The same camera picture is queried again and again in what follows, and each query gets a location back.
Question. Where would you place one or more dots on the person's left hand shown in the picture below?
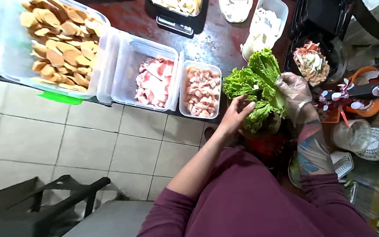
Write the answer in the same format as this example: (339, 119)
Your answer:
(231, 120)

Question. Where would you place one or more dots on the person's right hand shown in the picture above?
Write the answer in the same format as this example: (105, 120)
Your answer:
(298, 93)

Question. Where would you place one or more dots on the person's right fingers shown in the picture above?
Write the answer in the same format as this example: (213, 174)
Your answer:
(285, 80)

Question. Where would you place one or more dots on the person's left thumb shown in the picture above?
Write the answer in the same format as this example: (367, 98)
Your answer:
(248, 108)

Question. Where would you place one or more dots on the person's left fingers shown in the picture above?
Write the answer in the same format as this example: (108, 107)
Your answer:
(239, 100)

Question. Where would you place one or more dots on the bunch of green lettuce leaves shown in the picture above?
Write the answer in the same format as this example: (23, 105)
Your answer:
(266, 82)

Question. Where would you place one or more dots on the person's right forearm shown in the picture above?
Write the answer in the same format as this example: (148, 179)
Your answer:
(315, 149)

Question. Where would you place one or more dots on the person's left forearm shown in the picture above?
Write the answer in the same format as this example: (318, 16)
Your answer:
(199, 164)

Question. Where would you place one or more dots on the black bowl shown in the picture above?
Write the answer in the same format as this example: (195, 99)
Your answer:
(290, 64)

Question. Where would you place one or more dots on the clear bowl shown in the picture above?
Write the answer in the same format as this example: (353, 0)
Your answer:
(265, 128)

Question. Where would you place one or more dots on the small clear plastic tub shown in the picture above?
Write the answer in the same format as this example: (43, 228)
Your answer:
(219, 82)

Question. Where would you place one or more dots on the pile of mixed meat, onion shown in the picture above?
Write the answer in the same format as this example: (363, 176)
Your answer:
(317, 69)

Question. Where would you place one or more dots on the pile of pale meat chunks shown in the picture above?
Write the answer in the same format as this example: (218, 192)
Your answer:
(202, 92)

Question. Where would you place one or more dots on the pile of white slices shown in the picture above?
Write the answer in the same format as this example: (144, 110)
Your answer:
(265, 24)

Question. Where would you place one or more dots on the rectangular white plastic container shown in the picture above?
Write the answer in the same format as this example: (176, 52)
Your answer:
(283, 16)

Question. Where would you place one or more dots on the black plastic lidded box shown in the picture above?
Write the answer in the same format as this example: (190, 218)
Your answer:
(317, 16)

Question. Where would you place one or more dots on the clear container with greens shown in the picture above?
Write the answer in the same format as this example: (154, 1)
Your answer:
(295, 169)

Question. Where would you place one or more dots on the round white-filled container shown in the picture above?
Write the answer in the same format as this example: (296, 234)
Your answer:
(235, 16)

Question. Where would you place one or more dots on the pile of pink meat slices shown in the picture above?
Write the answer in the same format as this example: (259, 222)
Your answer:
(156, 82)

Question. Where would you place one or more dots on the person's body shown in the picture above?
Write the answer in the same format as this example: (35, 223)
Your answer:
(252, 197)

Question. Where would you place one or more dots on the clear plastic jar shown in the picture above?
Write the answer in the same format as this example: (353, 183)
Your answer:
(357, 135)

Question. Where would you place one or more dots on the white rectangular plastic basket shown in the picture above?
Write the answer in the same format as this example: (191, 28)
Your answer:
(341, 163)

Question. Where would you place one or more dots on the pile of pale yellow pieces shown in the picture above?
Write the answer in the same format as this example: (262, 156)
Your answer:
(183, 5)

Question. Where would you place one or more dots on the medium clear plastic tub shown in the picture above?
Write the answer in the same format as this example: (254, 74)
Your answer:
(127, 69)

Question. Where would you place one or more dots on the grey seat cushion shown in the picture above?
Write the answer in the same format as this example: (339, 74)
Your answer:
(117, 220)

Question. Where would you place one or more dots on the pile of yellow-brown slices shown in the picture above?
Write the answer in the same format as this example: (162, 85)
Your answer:
(67, 49)

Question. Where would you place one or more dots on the large clear green-latched tub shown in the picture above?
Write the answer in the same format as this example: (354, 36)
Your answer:
(15, 54)

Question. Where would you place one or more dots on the black chair frame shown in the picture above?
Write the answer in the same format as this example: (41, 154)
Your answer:
(64, 204)

